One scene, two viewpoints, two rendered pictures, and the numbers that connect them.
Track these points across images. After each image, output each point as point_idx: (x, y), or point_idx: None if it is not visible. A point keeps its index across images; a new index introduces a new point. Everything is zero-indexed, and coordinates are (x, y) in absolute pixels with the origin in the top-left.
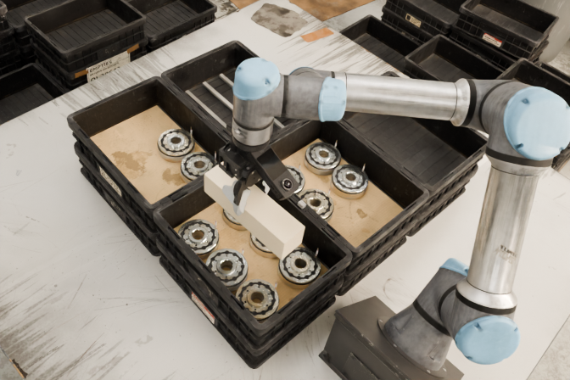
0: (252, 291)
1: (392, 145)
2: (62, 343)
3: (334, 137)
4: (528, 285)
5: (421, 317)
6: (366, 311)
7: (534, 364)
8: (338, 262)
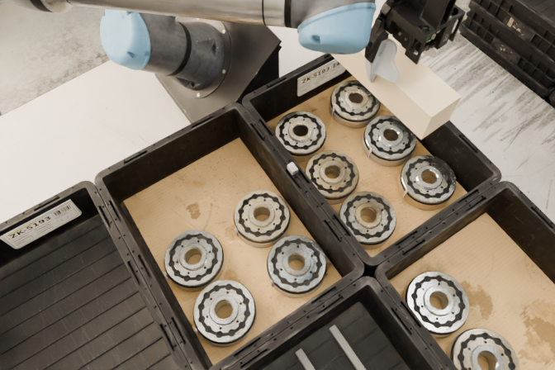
0: (361, 103)
1: (84, 346)
2: (543, 145)
3: (193, 343)
4: (9, 156)
5: (190, 33)
6: (235, 80)
7: (67, 83)
8: (262, 92)
